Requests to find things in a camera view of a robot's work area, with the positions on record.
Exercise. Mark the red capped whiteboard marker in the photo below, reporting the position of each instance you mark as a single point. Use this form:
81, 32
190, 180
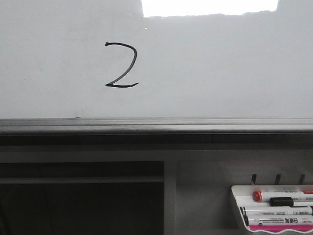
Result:
298, 196

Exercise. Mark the short black capped marker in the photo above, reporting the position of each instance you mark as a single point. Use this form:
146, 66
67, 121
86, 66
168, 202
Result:
290, 201

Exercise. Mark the pink marker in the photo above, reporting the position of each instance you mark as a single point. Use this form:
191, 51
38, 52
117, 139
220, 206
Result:
279, 228

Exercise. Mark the white whiteboard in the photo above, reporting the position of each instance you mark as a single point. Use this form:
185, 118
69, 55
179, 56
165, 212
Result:
162, 58

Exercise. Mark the grey whiteboard frame ledge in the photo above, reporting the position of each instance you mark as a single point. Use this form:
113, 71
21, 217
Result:
53, 131

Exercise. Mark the white marker tray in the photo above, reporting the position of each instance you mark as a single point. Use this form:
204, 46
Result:
242, 197

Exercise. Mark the black capped white marker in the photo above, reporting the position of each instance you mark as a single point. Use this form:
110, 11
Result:
284, 210

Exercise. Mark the white marker with label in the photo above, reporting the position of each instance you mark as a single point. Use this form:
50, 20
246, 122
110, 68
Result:
264, 220

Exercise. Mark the grey whiteboard stand frame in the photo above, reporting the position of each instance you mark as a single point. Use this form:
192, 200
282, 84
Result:
129, 189

